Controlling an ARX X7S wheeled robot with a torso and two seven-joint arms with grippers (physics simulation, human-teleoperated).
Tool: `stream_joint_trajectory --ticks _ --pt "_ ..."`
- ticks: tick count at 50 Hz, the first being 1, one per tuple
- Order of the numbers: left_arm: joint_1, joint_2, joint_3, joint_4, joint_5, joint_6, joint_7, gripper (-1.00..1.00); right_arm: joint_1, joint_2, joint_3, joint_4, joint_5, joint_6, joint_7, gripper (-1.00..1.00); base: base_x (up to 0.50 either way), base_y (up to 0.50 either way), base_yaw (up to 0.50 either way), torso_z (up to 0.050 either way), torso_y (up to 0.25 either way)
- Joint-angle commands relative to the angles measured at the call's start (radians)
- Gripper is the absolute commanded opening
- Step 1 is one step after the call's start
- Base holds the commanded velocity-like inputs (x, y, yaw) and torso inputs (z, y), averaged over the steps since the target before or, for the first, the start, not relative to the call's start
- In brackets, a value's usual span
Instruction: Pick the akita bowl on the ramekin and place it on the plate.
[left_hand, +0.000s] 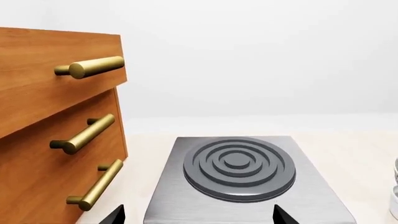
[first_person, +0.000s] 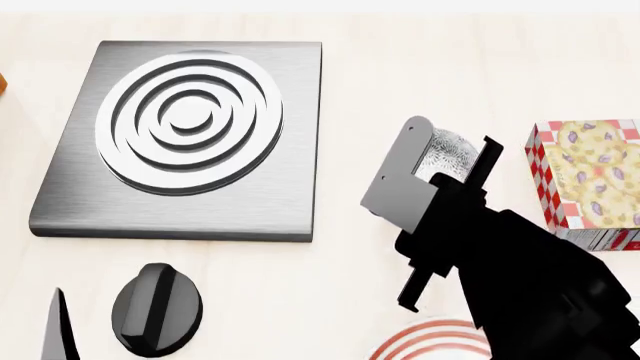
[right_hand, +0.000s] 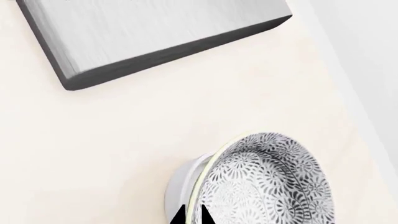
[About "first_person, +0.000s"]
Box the black stove knob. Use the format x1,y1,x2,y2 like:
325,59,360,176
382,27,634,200
110,262,204,358

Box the grey left gripper plate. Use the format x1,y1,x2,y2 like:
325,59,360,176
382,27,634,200
40,287,67,360

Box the white plate red rings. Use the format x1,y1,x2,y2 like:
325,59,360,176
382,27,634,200
366,318,495,360

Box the cookie box red checkered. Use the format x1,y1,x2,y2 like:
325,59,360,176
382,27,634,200
524,118,640,253

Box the grey metal stove burner plate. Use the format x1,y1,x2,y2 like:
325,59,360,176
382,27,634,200
28,39,324,243

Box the grey right gripper plate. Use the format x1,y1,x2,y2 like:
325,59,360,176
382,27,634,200
359,114,442,236

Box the grey gripper plate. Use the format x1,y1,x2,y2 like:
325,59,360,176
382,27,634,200
359,114,442,236
40,287,67,360

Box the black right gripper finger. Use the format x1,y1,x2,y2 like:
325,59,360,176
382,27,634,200
466,135,505,193
396,259,436,314

